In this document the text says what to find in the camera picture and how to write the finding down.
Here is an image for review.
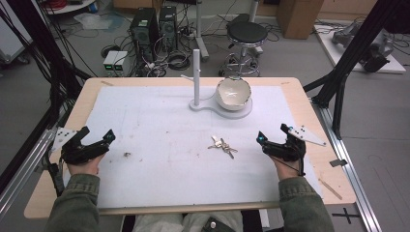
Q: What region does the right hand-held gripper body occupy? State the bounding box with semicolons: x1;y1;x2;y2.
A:
263;125;328;162

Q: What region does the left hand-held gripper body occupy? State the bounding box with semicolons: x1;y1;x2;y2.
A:
50;127;110;165

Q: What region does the person's left hand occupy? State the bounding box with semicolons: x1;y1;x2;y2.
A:
66;153;107;177

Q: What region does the person's right hand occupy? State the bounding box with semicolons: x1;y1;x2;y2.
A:
270;155;306;182

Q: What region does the bunch of metal keys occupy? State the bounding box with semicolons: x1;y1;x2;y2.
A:
207;134;239;160

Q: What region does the white ceramic bowl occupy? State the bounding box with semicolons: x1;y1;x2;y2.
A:
215;75;252;112

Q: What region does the thin wooden stick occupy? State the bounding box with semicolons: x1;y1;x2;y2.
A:
318;178;343;201

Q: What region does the white power supply box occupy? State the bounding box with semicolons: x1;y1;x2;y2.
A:
102;50;120;73
113;50;129;73

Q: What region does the white table mat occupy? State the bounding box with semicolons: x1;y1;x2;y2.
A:
63;84;324;210

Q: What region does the black tape cross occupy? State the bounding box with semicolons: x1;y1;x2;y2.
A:
332;207;361;225

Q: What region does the person's right leg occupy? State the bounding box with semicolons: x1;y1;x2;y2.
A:
183;210;245;232

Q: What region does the person's leg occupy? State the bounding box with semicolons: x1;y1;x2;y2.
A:
183;210;245;232
132;213;190;232

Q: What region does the black round stool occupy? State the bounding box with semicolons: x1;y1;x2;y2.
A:
218;13;270;77

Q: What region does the person's left leg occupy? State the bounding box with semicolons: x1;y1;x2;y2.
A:
132;213;190;232

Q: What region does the white board with robot parts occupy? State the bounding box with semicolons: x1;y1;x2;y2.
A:
313;19;407;75

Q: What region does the large black computer tower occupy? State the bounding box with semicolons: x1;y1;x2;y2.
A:
129;7;161;61

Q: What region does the brown wooden cabinet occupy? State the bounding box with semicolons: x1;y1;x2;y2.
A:
276;0;325;41

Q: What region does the grey wheeled stand leg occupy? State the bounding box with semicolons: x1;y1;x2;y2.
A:
192;0;211;63

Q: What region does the small black computer tower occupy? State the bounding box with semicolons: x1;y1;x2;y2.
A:
159;5;179;49

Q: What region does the aluminium rail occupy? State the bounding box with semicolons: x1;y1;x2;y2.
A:
310;98;383;232
0;127;59;220

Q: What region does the white stand with post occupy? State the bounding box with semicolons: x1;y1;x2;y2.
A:
180;48;253;120

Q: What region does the black frame strut with cables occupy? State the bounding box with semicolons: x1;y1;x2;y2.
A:
0;0;93;130

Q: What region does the black metal frame strut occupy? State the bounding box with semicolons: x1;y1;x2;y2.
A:
303;0;410;141

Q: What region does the tangle of floor cables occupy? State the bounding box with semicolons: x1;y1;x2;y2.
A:
100;18;194;78

